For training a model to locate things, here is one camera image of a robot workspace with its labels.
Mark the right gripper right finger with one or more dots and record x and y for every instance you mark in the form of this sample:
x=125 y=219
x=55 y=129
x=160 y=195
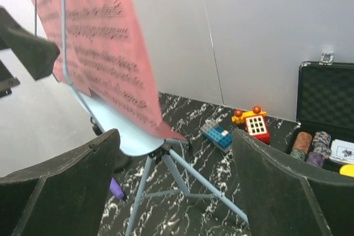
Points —
x=285 y=196

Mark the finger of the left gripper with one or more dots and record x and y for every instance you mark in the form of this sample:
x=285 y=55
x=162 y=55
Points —
x=35 y=53

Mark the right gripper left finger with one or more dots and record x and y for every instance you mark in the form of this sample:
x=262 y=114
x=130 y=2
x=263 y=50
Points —
x=64 y=195

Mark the purple toy microphone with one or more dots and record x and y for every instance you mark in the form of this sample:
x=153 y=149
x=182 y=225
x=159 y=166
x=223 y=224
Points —
x=116 y=190

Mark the pink sheet music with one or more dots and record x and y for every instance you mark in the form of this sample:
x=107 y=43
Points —
x=106 y=56

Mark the light blue music stand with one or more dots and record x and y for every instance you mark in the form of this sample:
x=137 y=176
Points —
x=135 y=142

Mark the yellow round chip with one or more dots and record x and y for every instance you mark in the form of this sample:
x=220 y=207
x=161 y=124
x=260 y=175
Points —
x=347 y=170

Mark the red toy brick block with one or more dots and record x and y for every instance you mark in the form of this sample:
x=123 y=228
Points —
x=257 y=128

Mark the white card deck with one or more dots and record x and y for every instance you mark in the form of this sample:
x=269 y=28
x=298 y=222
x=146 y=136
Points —
x=342 y=152

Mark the blue toy brick block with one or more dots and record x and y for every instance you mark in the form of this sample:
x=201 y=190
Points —
x=219 y=136

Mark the orange yellow toy piece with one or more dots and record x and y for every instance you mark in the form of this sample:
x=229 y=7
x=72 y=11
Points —
x=240 y=116

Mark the black poker chip case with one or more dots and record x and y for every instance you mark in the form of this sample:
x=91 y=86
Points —
x=324 y=101

